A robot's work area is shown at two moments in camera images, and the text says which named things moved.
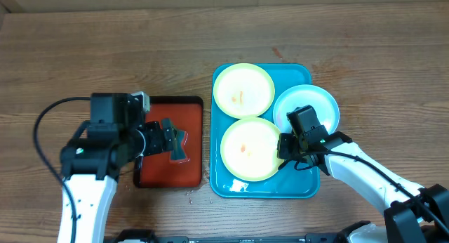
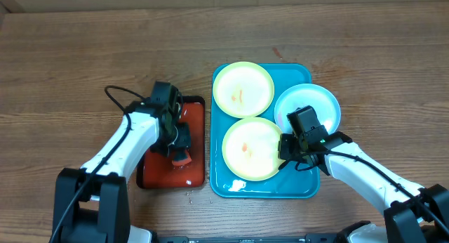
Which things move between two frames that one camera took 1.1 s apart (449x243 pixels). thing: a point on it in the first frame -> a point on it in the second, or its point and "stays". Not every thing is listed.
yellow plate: [243, 90] stays
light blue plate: [322, 102] stays
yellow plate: [249, 149] stays
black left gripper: [156, 144] -> [184, 140]
